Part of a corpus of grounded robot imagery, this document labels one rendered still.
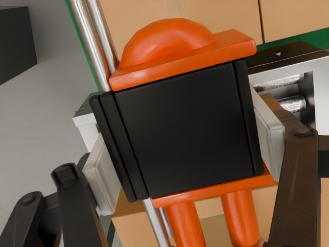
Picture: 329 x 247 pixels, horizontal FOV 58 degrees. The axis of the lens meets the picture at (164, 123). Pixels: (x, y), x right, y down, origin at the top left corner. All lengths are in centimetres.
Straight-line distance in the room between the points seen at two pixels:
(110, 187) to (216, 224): 12
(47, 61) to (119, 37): 72
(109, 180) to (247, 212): 10
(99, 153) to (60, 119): 142
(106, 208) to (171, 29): 10
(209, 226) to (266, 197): 30
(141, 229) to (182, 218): 36
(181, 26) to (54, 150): 154
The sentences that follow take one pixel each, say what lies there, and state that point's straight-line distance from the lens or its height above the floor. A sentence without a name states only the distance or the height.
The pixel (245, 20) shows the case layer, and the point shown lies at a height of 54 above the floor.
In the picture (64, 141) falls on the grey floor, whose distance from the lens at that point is 163.
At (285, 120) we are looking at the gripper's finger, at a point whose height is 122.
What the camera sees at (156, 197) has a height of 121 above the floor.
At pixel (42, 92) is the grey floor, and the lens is 155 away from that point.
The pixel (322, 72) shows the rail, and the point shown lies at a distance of 88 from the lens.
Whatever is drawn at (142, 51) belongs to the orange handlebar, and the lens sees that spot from 16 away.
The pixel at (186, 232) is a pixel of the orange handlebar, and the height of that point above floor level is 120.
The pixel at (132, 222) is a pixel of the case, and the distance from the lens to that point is 56.
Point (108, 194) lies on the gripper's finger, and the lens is 16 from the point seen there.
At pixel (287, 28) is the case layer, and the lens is 87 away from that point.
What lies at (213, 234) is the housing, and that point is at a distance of 24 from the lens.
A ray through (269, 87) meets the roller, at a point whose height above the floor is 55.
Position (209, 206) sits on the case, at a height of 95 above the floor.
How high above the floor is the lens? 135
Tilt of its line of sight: 65 degrees down
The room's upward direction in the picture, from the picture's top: 178 degrees counter-clockwise
